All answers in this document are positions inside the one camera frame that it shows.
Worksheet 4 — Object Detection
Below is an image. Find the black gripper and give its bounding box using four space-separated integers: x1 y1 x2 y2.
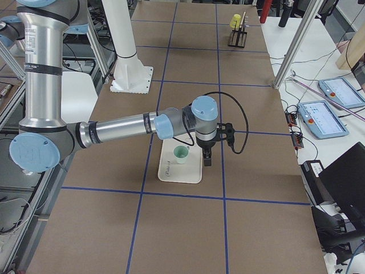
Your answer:
197 138 216 167

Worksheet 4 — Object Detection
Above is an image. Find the light green plastic cup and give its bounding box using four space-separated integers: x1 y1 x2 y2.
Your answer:
173 146 189 164

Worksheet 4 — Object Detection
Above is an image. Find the second grey robot arm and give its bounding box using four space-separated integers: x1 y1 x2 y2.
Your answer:
1 15 25 51

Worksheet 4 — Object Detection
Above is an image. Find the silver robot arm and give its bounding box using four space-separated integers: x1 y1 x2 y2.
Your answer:
9 1 218 172

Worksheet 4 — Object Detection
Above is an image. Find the cream rabbit print tray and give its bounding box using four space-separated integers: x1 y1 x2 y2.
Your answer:
158 132 203 184

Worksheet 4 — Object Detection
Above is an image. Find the yellow plastic cup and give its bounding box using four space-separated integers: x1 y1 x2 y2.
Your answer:
229 14 242 30

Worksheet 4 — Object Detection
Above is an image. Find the red terminal block near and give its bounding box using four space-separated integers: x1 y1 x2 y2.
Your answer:
291 131 304 150

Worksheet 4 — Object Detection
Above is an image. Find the red terminal block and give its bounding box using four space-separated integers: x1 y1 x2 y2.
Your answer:
285 112 298 127
291 131 304 150

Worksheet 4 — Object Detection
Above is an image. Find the red terminal block far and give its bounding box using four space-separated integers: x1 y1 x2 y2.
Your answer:
285 112 298 127

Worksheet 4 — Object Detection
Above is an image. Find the black box with label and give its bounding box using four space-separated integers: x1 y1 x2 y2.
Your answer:
300 160 326 205

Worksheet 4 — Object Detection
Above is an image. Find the near blue teach pendant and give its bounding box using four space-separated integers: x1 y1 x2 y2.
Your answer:
297 100 349 139

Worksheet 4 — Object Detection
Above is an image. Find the blue teach pendant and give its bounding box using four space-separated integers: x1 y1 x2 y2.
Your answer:
297 100 349 139
318 77 364 108

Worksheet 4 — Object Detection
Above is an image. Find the pink metal rod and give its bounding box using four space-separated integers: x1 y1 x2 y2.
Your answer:
290 77 365 122

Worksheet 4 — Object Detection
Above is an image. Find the black laptop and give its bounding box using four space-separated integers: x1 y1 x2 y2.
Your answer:
319 142 364 229

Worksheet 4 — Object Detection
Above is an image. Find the white plastic chair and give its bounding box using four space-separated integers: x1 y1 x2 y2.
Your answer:
61 71 98 123

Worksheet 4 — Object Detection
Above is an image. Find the far blue teach pendant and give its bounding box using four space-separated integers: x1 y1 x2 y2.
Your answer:
318 77 364 108

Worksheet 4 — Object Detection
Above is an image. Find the red cylinder bottle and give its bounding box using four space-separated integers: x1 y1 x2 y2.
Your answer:
259 0 273 24

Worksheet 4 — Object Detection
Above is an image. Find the black cylinder bottle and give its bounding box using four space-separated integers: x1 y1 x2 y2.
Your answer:
278 0 294 28

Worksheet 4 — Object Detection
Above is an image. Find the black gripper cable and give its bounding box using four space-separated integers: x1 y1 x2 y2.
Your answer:
171 91 249 155

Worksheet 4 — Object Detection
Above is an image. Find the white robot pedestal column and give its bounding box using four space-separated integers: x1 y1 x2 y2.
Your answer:
102 0 153 94

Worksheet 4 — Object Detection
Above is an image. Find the black wire cup rack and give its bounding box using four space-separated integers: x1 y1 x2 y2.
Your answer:
228 10 247 48

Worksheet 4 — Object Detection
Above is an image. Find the aluminium frame post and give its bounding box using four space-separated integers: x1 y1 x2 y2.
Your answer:
273 0 323 90

